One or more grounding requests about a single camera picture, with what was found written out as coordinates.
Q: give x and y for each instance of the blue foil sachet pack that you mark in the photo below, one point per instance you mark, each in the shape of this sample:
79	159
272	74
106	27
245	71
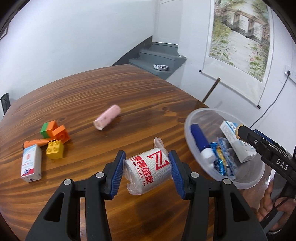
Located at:
225	162

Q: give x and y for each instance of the clear plastic bowl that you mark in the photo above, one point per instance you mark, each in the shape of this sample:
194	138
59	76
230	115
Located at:
209	120

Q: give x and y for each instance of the wooden stick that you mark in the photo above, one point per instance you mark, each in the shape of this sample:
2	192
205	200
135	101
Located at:
211	90

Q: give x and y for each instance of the dark blue KOSE bottle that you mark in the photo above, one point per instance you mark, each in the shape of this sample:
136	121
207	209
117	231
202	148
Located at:
202	144

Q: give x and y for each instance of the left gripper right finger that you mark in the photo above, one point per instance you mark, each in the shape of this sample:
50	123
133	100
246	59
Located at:
233	217

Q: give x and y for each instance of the green orange toy block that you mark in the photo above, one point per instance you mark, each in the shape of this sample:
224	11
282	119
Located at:
48	128

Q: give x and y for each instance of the pink patterned roll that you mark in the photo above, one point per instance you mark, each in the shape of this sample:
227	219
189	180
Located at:
107	117

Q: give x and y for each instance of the orange carrot toy tube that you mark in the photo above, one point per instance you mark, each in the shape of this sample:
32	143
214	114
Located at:
38	142

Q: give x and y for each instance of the blue white medicine box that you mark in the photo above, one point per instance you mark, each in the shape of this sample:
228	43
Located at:
244	151

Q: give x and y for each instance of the white red medicine box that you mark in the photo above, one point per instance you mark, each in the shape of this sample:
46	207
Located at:
31	168

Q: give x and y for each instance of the gold lipstick tube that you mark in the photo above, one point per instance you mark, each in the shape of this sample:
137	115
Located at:
237	132

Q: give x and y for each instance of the white door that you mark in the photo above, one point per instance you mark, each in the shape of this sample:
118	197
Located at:
167	21

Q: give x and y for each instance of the white wall socket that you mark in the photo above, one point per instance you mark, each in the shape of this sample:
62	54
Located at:
290	73

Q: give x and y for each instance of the person's right hand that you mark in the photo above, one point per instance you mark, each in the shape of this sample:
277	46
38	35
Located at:
266	205

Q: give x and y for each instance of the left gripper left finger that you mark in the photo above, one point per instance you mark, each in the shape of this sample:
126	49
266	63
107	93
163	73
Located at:
60	217

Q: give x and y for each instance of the yellow toy block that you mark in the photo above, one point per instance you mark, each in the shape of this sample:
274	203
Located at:
55	150

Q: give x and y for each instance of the white bandage roll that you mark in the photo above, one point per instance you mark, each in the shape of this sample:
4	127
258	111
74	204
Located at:
147	170

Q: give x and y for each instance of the black metal chair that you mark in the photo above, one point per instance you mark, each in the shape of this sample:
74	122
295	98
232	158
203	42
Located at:
5	102

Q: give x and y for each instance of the grey staircase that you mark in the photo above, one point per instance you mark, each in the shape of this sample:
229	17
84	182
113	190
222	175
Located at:
147	53

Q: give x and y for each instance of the hanging scroll painting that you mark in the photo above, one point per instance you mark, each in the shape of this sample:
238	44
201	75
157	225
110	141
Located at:
240	46

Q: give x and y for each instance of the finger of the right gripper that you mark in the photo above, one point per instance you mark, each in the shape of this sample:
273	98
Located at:
259	135
261	146

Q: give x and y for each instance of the foil tray on stairs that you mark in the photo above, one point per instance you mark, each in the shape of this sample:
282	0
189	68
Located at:
160	67

